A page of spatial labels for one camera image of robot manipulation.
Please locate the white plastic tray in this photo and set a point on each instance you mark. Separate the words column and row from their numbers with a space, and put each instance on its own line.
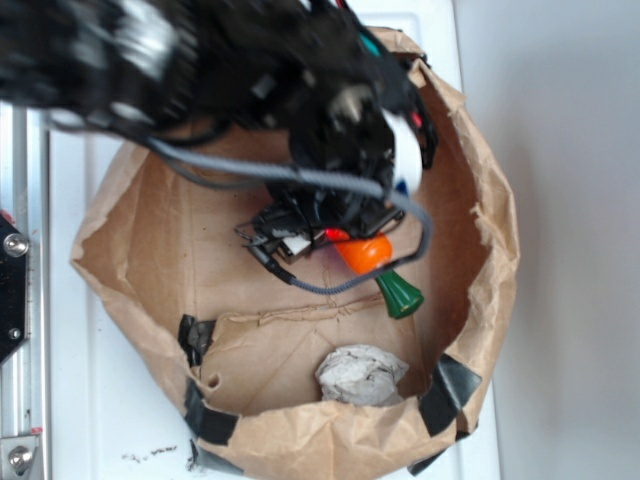
column 109, row 419

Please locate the crumpled white paper ball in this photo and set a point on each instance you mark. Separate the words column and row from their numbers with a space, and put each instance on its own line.
column 361, row 375

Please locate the black bracket plate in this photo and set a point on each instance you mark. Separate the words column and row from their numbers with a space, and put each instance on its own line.
column 13, row 288

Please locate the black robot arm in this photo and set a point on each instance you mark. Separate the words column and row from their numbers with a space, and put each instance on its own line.
column 166, row 75

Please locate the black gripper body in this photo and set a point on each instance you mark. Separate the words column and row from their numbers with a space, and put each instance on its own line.
column 333, row 103

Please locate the black tape strip inside bag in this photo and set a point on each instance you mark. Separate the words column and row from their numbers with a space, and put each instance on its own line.
column 195, row 337

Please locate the orange toy carrot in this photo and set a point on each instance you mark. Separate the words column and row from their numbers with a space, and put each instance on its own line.
column 402, row 299

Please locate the brown paper bag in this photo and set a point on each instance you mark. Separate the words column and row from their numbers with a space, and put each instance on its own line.
column 155, row 246

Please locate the silver corner bracket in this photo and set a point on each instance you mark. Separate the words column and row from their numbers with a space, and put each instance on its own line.
column 21, row 458

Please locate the aluminium frame rail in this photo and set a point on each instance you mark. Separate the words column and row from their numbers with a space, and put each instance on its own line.
column 25, row 383

